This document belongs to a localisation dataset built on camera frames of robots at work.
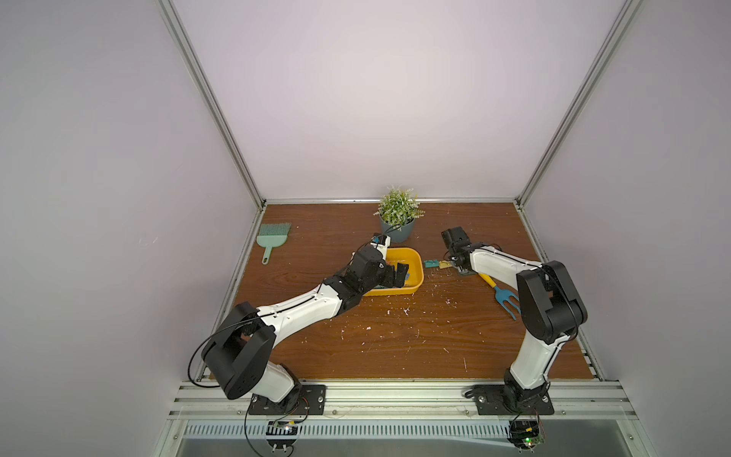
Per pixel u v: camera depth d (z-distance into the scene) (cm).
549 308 49
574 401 73
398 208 95
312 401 73
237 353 43
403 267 77
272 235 110
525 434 68
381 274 72
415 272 97
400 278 75
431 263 98
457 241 78
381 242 73
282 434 71
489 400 72
